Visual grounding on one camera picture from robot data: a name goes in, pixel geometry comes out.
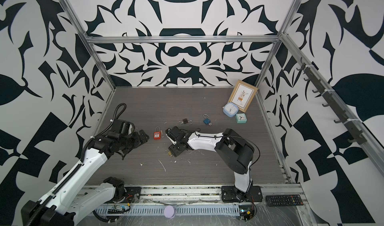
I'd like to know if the black wall hook rack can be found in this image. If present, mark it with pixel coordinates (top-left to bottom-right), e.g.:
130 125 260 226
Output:
297 57 368 149

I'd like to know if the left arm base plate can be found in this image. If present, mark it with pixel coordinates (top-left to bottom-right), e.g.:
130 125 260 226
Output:
122 187 142 204

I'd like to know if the black remote control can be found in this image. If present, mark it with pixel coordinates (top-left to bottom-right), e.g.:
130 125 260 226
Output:
266 195 304 207

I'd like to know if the wooden picture frame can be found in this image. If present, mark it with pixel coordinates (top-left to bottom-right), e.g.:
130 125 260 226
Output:
228 80 258 113

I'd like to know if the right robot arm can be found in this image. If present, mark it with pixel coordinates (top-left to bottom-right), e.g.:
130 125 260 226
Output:
166 127 255 203

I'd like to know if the red padlock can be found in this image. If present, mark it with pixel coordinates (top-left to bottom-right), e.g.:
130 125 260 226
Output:
154 126 162 140

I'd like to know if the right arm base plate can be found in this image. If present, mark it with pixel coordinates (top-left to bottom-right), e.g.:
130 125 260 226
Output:
221 186 263 203

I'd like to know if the blue round alarm clock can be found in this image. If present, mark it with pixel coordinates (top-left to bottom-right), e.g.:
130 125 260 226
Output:
223 102 239 118

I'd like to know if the purple round cap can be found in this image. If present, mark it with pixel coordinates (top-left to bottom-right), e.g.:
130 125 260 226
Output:
164 205 176 219

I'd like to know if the black padlock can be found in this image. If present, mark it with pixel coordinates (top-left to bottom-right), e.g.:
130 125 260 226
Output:
179 118 193 125

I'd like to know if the green square alarm clock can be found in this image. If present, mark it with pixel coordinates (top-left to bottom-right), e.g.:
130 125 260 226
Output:
236 113 247 124

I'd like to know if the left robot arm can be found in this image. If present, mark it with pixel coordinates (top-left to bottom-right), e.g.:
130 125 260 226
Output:
21 103 150 226

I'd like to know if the blue padlock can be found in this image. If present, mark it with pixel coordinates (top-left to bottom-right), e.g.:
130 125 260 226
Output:
203 114 212 126

